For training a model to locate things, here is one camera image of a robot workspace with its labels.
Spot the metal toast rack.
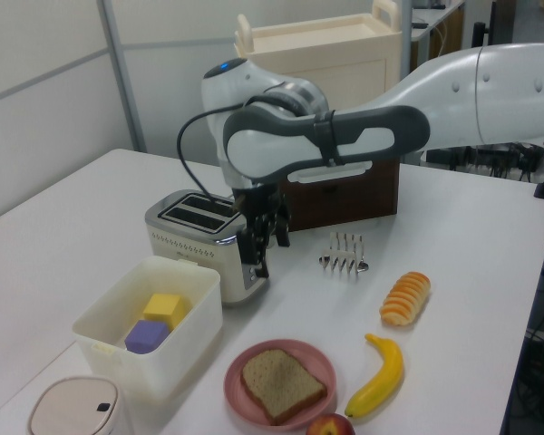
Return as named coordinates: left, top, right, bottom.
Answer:
left=317, top=231, right=372, bottom=276

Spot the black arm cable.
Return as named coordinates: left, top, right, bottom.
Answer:
left=177, top=92, right=309, bottom=208

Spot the cream toy oven cabinet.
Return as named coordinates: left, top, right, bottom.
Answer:
left=234, top=0, right=403, bottom=233

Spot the yellow foam block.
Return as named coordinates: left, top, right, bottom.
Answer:
left=142, top=293, right=186, bottom=328

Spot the orange striped bread roll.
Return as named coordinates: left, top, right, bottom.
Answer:
left=379, top=270, right=432, bottom=327

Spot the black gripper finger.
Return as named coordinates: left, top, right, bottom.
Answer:
left=271, top=206, right=294, bottom=249
left=238, top=215, right=274, bottom=279

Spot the cream and chrome toaster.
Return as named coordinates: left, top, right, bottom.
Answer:
left=143, top=188, right=269, bottom=309

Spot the pink plate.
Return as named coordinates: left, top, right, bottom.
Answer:
left=223, top=338, right=338, bottom=427

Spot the yellow banana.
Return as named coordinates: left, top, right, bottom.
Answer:
left=343, top=333, right=404, bottom=419

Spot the purple foam block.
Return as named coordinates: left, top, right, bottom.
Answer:
left=123, top=319, right=171, bottom=354

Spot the wooden background desk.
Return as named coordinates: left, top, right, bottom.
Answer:
left=410, top=0, right=467, bottom=76

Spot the small white lidded bin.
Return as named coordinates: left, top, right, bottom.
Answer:
left=28, top=375, right=135, bottom=435

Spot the brown bread slice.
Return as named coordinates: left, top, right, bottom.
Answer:
left=239, top=349, right=328, bottom=426

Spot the white oven door handle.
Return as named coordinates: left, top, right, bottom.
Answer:
left=286, top=159, right=373, bottom=185

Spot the white plastic container box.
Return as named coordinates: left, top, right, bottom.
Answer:
left=72, top=255, right=224, bottom=400

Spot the red apple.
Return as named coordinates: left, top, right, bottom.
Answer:
left=305, top=412, right=355, bottom=435

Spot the black background cable bundle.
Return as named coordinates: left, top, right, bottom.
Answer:
left=423, top=140, right=544, bottom=183

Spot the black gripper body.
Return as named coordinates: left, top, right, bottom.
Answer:
left=229, top=179, right=287, bottom=222

